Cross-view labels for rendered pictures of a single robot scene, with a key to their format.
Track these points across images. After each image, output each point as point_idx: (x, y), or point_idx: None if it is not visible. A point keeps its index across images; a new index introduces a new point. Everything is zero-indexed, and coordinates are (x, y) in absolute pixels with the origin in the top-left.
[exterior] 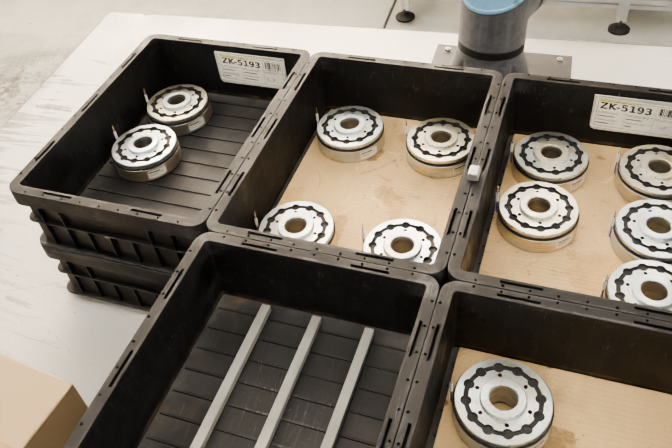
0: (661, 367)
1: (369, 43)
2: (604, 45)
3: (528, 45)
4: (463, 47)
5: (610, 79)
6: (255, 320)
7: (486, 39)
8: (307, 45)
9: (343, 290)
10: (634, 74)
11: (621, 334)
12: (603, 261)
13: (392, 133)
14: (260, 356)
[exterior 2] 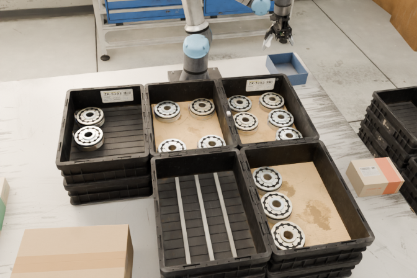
0: (301, 154)
1: (135, 75)
2: (223, 60)
3: None
4: (187, 71)
5: (231, 72)
6: (176, 183)
7: (197, 67)
8: (109, 80)
9: (205, 162)
10: (237, 69)
11: (291, 148)
12: (269, 131)
13: (180, 108)
14: (183, 193)
